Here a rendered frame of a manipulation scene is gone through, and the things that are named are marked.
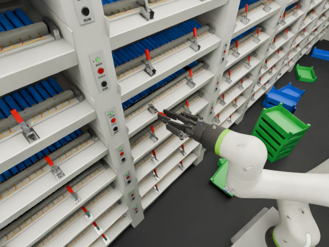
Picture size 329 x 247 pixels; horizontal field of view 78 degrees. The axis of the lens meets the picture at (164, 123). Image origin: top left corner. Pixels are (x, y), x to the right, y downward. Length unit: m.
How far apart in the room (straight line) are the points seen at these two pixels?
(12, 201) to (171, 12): 0.77
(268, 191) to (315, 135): 1.83
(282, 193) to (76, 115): 0.67
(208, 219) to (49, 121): 1.30
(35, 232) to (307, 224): 1.08
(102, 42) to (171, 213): 1.32
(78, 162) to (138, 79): 0.36
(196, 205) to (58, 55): 1.41
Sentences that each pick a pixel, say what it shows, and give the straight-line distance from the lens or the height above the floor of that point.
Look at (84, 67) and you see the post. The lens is 0.58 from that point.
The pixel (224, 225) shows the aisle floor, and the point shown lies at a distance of 1.67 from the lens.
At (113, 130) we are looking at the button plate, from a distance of 0.75.
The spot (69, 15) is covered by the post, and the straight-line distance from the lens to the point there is 0.54.
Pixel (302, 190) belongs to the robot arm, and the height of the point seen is 0.96.
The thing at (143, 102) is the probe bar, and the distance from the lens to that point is 0.89.
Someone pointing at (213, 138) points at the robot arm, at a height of 1.04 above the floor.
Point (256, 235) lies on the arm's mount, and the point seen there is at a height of 0.38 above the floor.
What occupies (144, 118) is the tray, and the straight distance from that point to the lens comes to 0.87.
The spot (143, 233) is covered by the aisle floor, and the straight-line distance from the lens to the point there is 1.60.
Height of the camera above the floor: 1.54
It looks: 46 degrees down
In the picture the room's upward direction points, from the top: straight up
